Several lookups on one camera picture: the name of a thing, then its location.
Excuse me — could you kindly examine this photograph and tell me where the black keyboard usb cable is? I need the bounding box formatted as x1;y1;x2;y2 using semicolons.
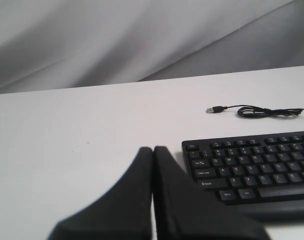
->
206;104;304;120

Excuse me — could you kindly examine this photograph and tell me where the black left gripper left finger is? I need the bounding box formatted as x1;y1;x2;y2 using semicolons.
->
48;147;154;240

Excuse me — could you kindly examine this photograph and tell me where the black acer keyboard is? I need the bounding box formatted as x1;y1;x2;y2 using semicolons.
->
181;131;304;222

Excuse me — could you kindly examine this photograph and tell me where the grey backdrop cloth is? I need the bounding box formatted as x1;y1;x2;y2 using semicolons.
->
0;0;304;94

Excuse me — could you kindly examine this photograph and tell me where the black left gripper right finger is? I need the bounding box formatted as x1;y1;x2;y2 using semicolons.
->
153;146;270;240

